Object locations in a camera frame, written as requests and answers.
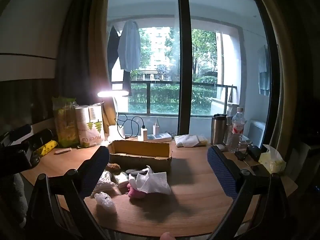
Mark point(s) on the grey black socks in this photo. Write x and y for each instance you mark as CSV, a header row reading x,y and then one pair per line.
x,y
135,173

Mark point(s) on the cartoon tissue pack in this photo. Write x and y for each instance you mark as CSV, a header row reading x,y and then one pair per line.
x,y
121,179

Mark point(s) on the yellow package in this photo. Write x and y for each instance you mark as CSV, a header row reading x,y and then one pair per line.
x,y
45,149

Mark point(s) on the pink plush toy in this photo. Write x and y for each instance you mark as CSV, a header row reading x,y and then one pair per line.
x,y
135,194

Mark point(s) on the dark hanging garment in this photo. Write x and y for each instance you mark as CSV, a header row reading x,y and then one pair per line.
x,y
112,56

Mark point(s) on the white waffle cloth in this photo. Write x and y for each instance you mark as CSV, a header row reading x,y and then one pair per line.
x,y
152,182

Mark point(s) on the beige folding knife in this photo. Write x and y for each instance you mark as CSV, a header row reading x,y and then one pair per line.
x,y
62,151

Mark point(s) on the black window frame post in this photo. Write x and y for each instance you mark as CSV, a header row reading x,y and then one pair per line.
x,y
185,68

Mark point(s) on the white plastic bag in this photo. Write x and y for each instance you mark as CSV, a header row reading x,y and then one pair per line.
x,y
105,201

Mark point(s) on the packaged white cloths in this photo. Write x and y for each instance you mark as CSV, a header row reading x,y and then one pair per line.
x,y
190,140

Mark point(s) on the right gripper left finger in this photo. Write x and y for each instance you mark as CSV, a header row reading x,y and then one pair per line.
x,y
75,186

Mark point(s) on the white desk lamp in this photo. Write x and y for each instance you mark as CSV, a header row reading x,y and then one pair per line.
x,y
110,112

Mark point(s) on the black small device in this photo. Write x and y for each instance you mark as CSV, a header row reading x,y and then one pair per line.
x,y
253,151

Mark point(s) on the white charger with black cable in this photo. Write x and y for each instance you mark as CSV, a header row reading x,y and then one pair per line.
x,y
137,126

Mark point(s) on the hanging teal towel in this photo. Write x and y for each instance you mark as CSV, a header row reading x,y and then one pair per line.
x,y
264,80

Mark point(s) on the balcony railing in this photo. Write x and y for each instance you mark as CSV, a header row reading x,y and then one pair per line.
x,y
150,97

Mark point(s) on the paper cup pack green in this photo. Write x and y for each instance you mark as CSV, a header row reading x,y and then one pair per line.
x,y
65,121

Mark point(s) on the cardboard box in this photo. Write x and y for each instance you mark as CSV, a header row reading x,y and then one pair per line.
x,y
140,154

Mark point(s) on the clear water bottle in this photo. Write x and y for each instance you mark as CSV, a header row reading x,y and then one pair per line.
x,y
237,129

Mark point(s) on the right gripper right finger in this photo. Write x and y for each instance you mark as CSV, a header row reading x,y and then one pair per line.
x,y
241,185

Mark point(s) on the paper cup pack white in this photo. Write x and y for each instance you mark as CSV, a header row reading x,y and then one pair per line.
x,y
90,125

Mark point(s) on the light blue hanging shirt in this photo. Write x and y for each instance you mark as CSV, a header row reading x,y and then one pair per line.
x,y
129,47

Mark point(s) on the yellow tissue pack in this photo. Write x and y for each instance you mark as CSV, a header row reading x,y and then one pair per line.
x,y
271,159

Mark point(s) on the white power strip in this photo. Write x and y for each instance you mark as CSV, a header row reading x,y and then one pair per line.
x,y
162,137

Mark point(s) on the white earbuds case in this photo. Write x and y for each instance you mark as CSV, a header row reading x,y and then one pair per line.
x,y
222,147

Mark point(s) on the brown fuzzy plush pouch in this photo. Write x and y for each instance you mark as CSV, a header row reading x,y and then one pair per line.
x,y
113,167

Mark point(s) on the person's hand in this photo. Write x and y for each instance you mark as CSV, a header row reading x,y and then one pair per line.
x,y
167,236

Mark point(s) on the steel travel mug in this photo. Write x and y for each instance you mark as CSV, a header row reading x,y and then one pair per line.
x,y
218,128

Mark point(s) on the white bubble foam bag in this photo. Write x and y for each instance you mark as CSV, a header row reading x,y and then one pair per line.
x,y
104,184

